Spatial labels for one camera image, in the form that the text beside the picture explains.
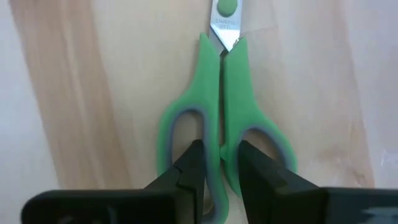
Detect green-handled scissors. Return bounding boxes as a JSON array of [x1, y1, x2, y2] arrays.
[[155, 0, 299, 224]]

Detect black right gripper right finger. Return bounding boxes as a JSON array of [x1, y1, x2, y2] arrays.
[[238, 139, 398, 224]]

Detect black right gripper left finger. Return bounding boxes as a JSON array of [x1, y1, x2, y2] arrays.
[[20, 139, 206, 224]]

